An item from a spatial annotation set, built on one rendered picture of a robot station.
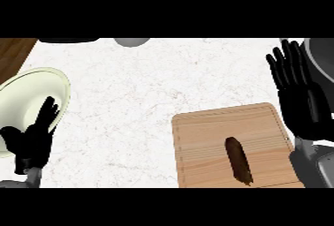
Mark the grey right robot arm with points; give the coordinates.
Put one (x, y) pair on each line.
(314, 164)

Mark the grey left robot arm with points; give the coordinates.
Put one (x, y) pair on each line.
(26, 178)

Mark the black flat object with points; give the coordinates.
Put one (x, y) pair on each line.
(69, 40)

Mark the pale yellow plate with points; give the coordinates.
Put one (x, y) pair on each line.
(26, 97)

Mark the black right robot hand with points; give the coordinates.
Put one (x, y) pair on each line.
(305, 111)

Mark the wooden cutting board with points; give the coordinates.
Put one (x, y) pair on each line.
(222, 141)

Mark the grey round object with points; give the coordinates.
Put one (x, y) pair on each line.
(131, 41)

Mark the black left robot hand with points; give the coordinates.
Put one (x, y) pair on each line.
(36, 141)

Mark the brown wooden panel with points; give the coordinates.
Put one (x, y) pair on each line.
(12, 56)

